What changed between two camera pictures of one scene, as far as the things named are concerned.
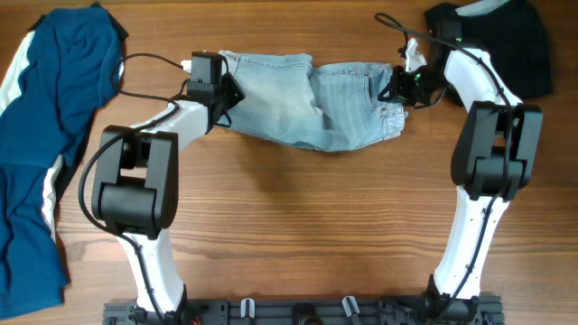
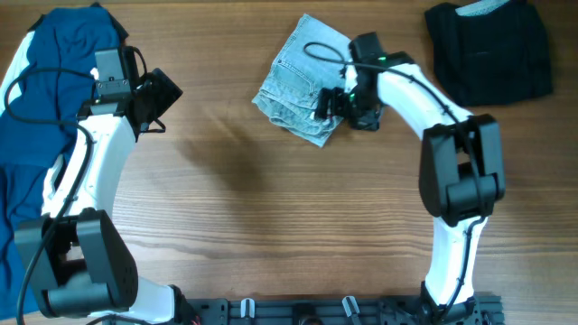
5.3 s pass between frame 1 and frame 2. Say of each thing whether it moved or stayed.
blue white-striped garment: stayed
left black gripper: moved
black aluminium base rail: stayed
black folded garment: stayed
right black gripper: moved
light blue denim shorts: moved
